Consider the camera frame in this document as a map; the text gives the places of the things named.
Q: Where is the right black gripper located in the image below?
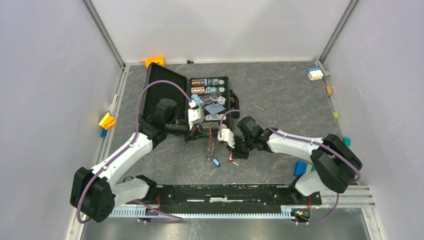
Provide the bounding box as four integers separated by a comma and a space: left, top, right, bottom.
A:
227, 135, 255, 160

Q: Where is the red key tag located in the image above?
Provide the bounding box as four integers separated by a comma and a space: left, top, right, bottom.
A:
228, 158, 239, 166

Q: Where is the blue key tag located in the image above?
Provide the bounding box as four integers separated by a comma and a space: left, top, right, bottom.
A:
211, 157, 221, 168

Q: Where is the red keyring carabiner with rings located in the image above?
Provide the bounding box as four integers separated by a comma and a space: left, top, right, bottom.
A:
206, 126, 216, 163

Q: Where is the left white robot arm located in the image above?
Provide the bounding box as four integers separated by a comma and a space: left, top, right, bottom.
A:
70, 98, 205, 224

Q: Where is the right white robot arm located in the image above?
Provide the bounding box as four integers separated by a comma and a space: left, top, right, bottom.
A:
217, 116, 363, 204

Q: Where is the black poker chip case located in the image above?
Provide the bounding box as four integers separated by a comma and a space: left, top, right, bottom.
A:
138, 63, 240, 137

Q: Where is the blue green brick stack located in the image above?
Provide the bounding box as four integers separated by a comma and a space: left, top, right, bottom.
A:
293, 160, 316, 177

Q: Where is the yellow orange toy block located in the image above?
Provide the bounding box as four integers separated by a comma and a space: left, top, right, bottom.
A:
98, 112, 117, 130

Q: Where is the small blue block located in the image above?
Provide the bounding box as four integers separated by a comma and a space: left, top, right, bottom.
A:
100, 129, 108, 139

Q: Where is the blue white toy block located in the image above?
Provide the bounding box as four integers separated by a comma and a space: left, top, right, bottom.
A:
307, 67, 324, 81

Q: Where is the teal cube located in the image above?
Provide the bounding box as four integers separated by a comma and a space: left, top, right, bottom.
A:
342, 136, 352, 147

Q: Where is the small wooden cube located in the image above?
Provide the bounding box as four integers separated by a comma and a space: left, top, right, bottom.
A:
326, 85, 333, 96

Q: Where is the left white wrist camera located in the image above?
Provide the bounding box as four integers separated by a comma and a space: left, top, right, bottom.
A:
188, 107, 205, 125

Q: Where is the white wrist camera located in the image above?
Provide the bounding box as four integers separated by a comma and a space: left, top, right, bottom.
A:
188, 107, 205, 125
217, 128, 235, 149

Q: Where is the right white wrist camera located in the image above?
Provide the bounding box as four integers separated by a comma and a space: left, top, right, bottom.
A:
217, 128, 235, 149

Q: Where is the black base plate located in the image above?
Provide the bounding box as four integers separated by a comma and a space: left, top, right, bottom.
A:
141, 184, 322, 214

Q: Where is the white cable comb rail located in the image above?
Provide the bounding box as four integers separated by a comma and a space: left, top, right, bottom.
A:
108, 205, 295, 220

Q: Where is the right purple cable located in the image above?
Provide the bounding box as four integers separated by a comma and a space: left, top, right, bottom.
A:
217, 109, 362, 226

